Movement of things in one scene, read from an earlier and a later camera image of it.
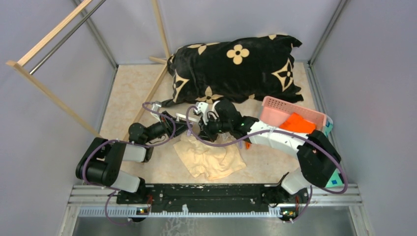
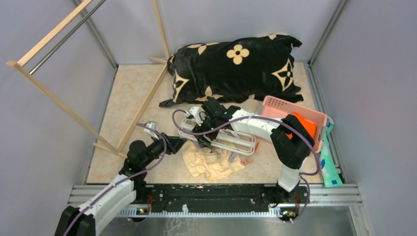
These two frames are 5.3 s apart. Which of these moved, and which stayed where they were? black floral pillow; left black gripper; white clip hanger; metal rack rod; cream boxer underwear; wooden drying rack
Moved: left black gripper; white clip hanger
Stayed: metal rack rod; wooden drying rack; cream boxer underwear; black floral pillow
